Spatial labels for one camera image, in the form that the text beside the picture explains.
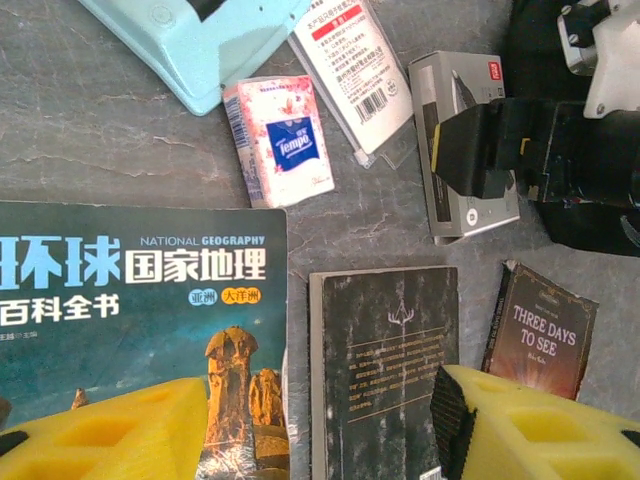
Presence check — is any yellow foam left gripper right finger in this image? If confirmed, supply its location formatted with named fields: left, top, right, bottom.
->
left=430, top=364, right=640, bottom=480

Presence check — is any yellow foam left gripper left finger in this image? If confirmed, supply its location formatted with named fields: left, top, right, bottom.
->
left=0, top=377, right=209, bottom=480

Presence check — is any grey pen box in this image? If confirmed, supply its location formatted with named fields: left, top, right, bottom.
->
left=408, top=49, right=522, bottom=247

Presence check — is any Three Days To See book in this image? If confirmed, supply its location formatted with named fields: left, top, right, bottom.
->
left=480, top=259, right=600, bottom=401

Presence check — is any black fabric backpack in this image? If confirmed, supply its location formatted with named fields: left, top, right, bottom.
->
left=499, top=0, right=640, bottom=259

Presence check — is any clear pouch with white label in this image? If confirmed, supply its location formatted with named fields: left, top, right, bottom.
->
left=287, top=0, right=416, bottom=169

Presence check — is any National Geography book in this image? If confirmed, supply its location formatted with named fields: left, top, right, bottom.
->
left=0, top=200, right=291, bottom=480

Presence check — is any black paperback book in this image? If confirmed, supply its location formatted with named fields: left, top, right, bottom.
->
left=308, top=266, right=461, bottom=480

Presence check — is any pink Tempo tissue pack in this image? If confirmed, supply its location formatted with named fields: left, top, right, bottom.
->
left=222, top=74, right=336, bottom=209

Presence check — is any light blue calculator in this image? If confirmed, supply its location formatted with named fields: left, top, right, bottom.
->
left=77, top=0, right=314, bottom=117

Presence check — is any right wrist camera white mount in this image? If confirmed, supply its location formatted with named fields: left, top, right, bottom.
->
left=557, top=0, right=640, bottom=119

